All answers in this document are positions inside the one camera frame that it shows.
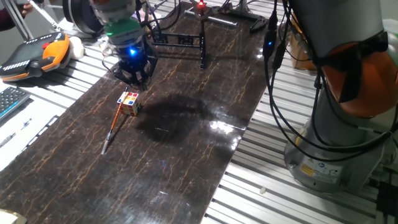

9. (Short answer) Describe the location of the thin grey tripod rod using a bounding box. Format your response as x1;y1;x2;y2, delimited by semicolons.
29;0;65;32

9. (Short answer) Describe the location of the dark red sleeved forearm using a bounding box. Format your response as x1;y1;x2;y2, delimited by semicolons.
0;7;21;32

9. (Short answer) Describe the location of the multicoloured Rubik's cube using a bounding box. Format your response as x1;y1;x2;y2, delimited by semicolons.
116;91;143;118

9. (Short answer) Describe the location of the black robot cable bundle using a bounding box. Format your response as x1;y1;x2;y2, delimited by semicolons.
262;0;398;163

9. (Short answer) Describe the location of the black clamp stand base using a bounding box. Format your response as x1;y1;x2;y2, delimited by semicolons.
185;4;268;34

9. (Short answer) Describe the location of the white cloth lump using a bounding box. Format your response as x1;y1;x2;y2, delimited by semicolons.
68;35;85;61

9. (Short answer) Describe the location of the slanted silver stand pole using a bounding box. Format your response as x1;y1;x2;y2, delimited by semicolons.
238;0;252;15

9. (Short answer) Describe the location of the open brown cardboard box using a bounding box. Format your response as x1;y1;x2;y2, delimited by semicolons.
289;30;318;71

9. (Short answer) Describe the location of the green wrist adapter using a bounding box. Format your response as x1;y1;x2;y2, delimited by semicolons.
104;18;146;45

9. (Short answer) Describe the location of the dark marble pattern mat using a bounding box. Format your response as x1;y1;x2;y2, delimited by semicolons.
0;1;277;224

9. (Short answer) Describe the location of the black pen rack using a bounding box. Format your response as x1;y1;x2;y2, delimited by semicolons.
146;9;208;70

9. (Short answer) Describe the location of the black computer keyboard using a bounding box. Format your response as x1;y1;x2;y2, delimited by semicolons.
0;86;32;121

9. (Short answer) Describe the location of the orange black teach pendant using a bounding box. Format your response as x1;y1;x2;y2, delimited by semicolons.
0;30;72;83

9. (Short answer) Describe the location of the large white paper sheet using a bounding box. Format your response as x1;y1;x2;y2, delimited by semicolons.
0;79;68;172

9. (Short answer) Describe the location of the grey tripod leg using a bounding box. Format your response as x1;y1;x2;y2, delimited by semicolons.
2;0;35;41

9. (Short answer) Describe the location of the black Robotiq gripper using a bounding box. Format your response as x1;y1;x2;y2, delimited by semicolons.
113;39;159;91

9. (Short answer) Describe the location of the black filament spool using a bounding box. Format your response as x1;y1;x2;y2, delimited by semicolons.
62;0;106;35

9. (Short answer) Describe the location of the bystander bare hand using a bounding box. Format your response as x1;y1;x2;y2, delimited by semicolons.
17;2;34;18

